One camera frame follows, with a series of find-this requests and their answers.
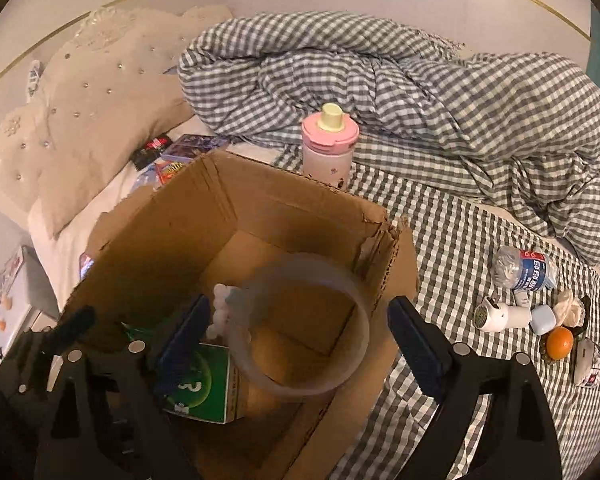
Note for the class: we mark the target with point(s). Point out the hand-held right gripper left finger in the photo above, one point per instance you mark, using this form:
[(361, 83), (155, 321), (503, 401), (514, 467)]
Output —
[(184, 342)]

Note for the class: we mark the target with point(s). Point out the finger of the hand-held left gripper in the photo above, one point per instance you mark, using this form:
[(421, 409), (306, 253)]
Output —
[(77, 322)]

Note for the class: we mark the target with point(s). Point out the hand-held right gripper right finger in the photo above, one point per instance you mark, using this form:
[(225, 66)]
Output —
[(420, 347)]

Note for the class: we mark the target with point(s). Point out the brown cardboard box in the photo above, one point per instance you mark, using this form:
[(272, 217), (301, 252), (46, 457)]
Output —
[(145, 240)]

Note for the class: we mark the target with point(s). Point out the green printed carton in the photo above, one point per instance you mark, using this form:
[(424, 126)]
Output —
[(205, 385)]

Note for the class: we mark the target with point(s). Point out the white bedside table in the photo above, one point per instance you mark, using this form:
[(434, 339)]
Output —
[(25, 300)]

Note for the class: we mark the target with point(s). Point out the pink snack packet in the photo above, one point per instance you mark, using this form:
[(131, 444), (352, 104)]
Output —
[(86, 265)]

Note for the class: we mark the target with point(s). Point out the white box with orange print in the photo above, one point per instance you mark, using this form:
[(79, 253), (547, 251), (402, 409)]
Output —
[(1, 307)]

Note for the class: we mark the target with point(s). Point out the small white handheld fan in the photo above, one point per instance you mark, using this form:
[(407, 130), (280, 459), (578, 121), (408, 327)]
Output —
[(505, 316)]

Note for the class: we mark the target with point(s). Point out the small white plug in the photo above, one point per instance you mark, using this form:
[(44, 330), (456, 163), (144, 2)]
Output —
[(522, 299)]

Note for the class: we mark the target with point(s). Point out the grey white plaid bed sheet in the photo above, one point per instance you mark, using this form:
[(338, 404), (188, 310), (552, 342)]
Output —
[(455, 230)]

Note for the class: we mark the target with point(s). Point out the light blue earbud case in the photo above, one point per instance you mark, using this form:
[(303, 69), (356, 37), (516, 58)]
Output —
[(542, 320)]

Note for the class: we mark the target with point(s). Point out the crushed clear plastic bottle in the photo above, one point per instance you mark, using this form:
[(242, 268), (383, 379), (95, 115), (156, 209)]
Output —
[(530, 270)]

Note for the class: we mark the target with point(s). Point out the orange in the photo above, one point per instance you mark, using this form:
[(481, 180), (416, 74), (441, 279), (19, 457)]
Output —
[(561, 344)]

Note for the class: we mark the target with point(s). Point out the beige studded pillow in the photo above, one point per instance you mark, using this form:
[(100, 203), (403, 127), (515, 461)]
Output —
[(130, 70), (55, 175)]

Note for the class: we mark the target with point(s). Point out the black flat item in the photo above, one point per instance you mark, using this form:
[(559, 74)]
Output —
[(585, 312)]

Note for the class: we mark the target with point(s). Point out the colourful striped snack packet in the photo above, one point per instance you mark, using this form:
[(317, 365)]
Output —
[(172, 170)]

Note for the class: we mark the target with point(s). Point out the black red snack packet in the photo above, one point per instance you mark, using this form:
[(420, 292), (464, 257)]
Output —
[(152, 150)]

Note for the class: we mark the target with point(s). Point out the purple blue snack packet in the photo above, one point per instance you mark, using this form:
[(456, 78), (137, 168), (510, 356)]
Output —
[(192, 145)]

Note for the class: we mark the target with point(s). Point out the pink bottle with yellow cap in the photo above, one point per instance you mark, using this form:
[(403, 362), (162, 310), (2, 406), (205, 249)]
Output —
[(325, 160)]

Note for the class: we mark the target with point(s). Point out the white blue printed packet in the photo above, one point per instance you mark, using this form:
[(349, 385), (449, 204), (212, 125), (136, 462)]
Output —
[(32, 77)]

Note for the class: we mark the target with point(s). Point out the grey white plaid duvet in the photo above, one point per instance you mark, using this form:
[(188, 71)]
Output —
[(380, 85)]

